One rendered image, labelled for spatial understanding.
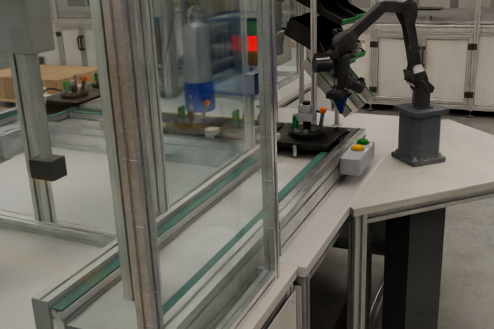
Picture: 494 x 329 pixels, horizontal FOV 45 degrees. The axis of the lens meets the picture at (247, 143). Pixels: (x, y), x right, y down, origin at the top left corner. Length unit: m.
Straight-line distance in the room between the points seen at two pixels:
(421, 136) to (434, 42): 3.99
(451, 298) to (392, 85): 3.55
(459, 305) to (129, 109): 2.43
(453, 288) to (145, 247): 2.42
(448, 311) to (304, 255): 1.52
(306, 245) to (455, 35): 4.67
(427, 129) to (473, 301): 1.15
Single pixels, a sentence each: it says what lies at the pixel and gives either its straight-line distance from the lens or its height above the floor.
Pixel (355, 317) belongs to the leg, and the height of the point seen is 0.46.
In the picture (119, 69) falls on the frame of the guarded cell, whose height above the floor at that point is 1.47.
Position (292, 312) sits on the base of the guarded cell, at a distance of 1.56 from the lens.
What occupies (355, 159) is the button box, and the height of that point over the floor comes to 0.96.
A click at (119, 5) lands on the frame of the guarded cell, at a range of 0.83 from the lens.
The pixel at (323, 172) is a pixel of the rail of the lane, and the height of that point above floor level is 0.96.
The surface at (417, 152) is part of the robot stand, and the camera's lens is 2.24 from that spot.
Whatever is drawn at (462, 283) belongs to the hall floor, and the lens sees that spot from 3.25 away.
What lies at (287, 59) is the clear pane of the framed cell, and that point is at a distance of 3.63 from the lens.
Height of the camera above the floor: 1.61
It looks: 18 degrees down
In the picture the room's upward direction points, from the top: 2 degrees counter-clockwise
